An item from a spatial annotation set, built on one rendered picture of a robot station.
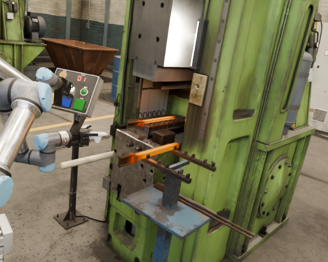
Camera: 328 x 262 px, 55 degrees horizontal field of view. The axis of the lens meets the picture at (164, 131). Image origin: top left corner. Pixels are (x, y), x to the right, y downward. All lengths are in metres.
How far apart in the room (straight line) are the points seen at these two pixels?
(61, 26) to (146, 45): 9.50
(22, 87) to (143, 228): 1.17
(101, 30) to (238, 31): 9.47
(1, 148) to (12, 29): 5.59
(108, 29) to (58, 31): 1.67
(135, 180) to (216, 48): 0.92
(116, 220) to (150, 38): 1.25
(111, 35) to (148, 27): 8.76
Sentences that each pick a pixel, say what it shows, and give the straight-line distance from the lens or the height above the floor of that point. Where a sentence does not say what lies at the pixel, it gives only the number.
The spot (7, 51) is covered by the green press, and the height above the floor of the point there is 0.76.
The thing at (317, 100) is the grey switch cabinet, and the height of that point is 0.66.
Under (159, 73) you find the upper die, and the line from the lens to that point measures 1.85.
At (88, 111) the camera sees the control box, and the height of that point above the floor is 0.97.
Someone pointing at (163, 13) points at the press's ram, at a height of 1.64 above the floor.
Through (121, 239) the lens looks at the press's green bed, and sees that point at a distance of 2.31.
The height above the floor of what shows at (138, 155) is 0.99.
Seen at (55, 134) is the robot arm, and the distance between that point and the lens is 1.60.
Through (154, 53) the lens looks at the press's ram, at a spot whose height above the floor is 1.42.
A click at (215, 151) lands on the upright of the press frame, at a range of 1.79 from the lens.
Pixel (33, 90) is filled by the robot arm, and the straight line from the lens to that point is 1.33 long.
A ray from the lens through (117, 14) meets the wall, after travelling 10.49.
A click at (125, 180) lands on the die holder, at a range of 2.06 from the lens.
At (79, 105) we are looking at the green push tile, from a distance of 2.17.
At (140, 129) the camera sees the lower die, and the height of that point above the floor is 0.96.
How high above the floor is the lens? 1.57
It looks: 18 degrees down
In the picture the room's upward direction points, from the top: 9 degrees clockwise
